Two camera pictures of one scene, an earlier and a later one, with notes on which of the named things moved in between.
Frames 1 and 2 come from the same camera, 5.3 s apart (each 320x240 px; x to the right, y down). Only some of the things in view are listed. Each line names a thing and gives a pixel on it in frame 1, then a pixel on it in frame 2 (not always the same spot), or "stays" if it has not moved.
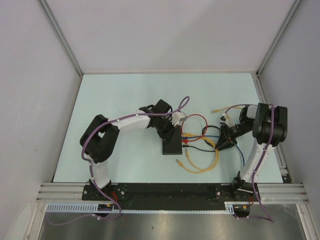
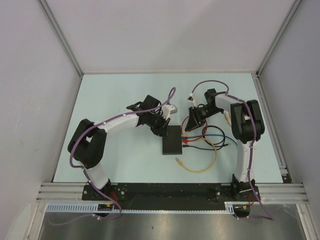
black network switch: (174, 146) stays
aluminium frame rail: (269, 192) stays
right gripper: (223, 142) -> (194, 120)
